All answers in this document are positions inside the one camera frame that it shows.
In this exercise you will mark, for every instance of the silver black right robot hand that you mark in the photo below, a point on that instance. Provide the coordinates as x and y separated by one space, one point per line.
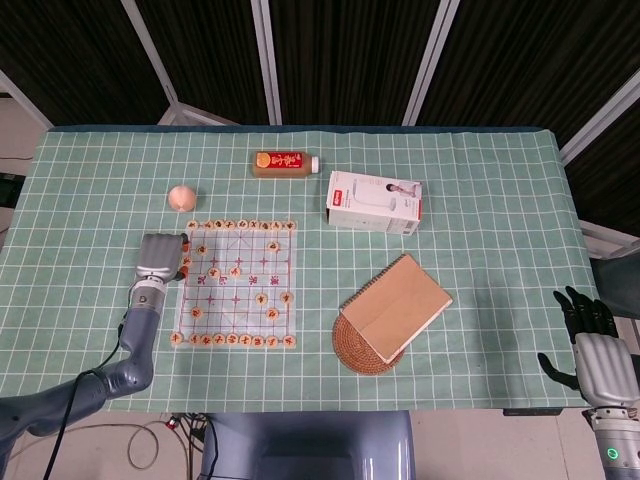
605 370

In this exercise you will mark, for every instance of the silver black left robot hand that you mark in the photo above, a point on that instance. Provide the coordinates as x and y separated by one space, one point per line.
157 255

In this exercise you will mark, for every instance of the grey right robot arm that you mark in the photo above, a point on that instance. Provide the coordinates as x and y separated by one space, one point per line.
612 440

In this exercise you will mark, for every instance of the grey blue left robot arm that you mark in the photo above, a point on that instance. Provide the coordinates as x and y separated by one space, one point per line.
140 330

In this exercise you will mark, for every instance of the peach coloured ball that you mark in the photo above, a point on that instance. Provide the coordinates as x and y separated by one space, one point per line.
181 199

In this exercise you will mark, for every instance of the translucent plastic chess board sheet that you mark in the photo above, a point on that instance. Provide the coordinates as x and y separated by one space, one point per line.
237 315

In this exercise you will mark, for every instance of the round woven rattan coaster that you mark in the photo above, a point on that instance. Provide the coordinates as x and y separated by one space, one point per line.
355 355

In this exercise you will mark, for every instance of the orange juice bottle red label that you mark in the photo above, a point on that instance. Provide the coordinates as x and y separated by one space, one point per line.
280 171

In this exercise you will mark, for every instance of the green checked tablecloth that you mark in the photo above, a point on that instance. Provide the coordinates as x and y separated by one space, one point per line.
450 360

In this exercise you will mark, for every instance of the small red floor device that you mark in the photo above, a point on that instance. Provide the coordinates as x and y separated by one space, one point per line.
172 423

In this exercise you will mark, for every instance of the black corrugated partition panel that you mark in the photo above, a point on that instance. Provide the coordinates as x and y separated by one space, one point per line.
525 50
345 50
210 50
75 50

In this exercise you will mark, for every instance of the brown cover spiral notebook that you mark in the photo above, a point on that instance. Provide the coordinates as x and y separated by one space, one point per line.
400 300

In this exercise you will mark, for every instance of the white red product box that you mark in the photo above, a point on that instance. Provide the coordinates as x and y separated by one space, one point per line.
370 200

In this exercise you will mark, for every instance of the white metal frame base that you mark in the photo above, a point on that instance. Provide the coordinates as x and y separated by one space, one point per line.
610 240

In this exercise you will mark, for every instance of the white partition frame post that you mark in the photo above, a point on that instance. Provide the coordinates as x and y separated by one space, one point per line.
427 60
150 50
267 60
25 100
600 125

